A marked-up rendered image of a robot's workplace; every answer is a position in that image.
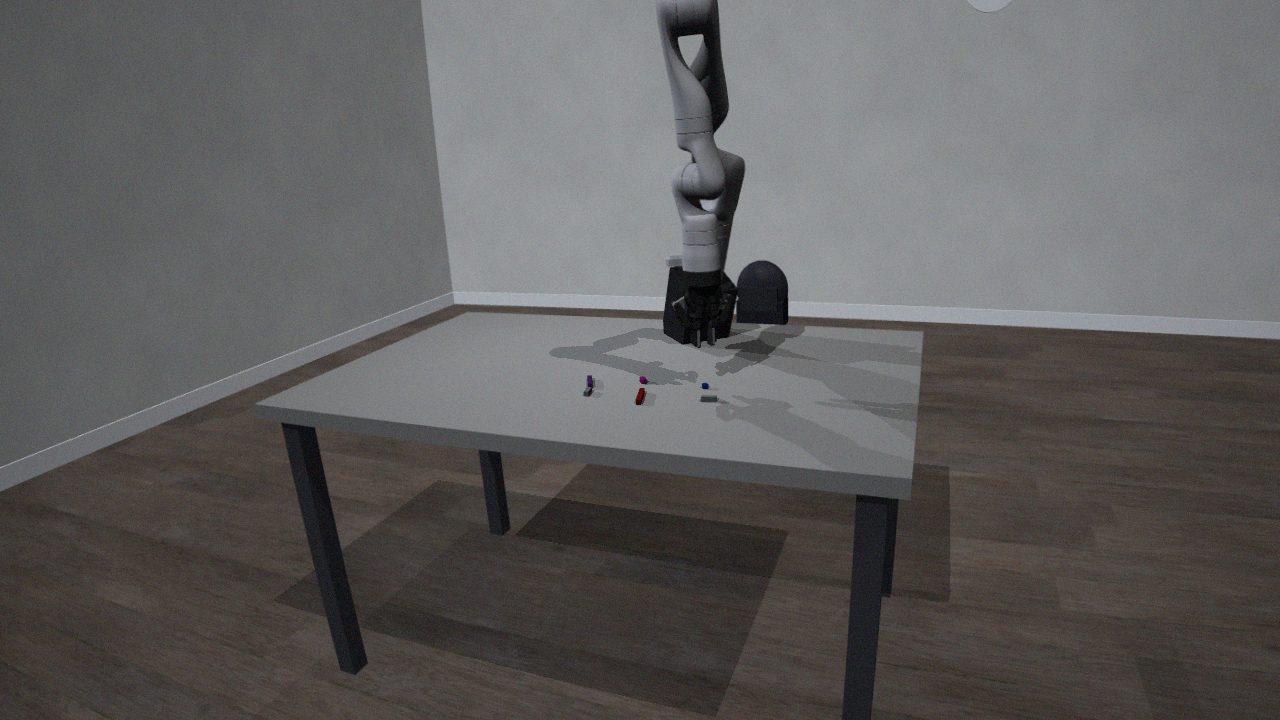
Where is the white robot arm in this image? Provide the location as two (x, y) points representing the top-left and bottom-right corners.
(657, 0), (745, 283)

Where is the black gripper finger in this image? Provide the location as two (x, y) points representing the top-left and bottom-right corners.
(705, 293), (733, 346)
(669, 296), (704, 348)

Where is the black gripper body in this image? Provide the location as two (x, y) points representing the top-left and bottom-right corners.
(682, 269), (723, 313)

